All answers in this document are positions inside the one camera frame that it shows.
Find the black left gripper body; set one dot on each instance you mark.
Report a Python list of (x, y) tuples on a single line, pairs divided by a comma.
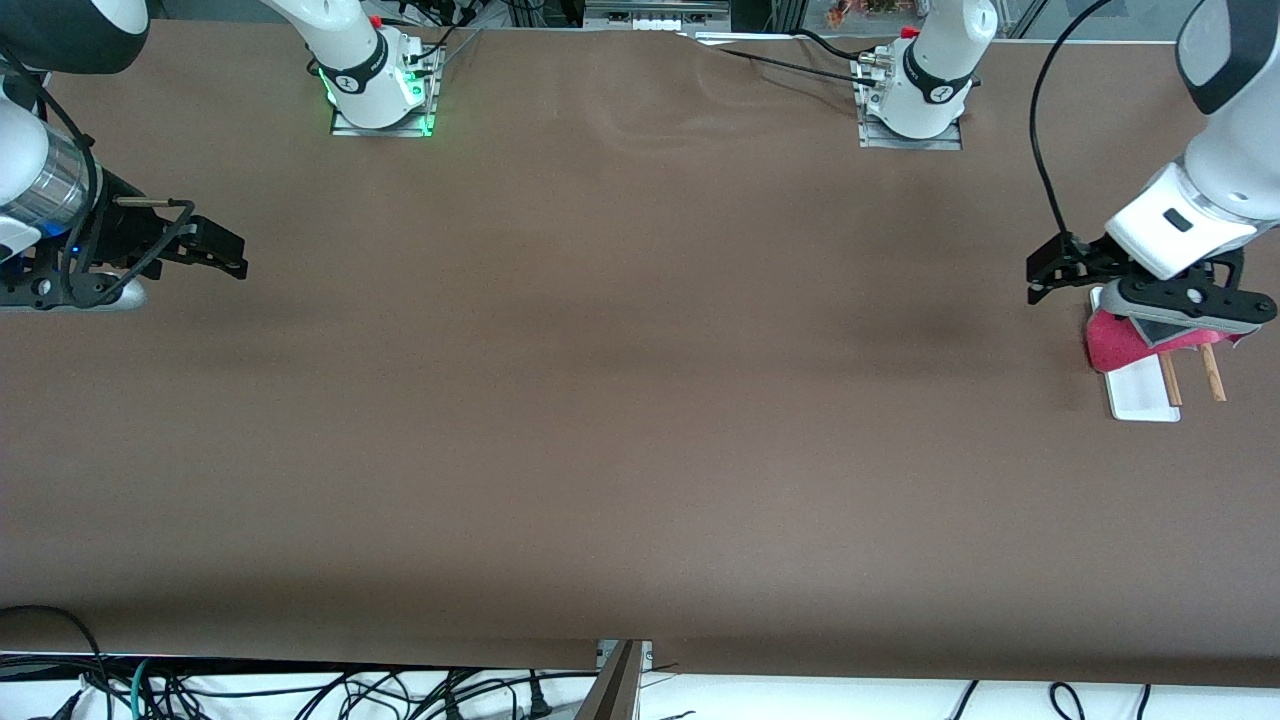
[(1092, 256)]

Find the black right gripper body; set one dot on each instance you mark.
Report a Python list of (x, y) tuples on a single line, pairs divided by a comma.
[(118, 236)]

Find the red and grey towel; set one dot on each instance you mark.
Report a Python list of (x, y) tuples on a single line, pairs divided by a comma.
[(1115, 345)]

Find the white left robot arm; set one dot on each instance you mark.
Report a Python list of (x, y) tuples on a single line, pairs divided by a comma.
[(1220, 170)]

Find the white power strip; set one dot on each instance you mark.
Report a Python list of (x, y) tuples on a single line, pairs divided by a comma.
[(655, 15)]

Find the wooden beam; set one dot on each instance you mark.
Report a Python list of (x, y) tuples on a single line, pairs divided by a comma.
[(612, 690)]

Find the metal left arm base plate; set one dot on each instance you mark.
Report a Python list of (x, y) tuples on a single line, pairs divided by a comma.
[(940, 143)]

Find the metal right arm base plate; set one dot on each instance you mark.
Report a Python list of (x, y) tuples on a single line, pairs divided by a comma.
[(380, 131)]

